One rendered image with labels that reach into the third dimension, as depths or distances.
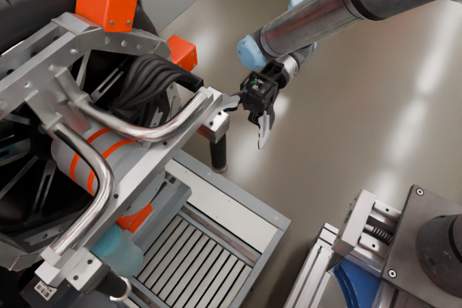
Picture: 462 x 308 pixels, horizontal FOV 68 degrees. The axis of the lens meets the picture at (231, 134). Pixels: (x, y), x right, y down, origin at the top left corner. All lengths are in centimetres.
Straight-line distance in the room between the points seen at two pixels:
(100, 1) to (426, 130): 174
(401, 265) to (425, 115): 143
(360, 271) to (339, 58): 153
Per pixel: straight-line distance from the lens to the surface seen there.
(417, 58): 238
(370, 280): 88
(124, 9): 67
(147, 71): 63
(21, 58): 64
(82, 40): 63
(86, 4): 68
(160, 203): 139
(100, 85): 87
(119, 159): 69
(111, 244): 83
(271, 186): 164
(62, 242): 56
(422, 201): 83
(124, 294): 77
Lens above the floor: 150
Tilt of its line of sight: 58 degrees down
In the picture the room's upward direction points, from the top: straight up
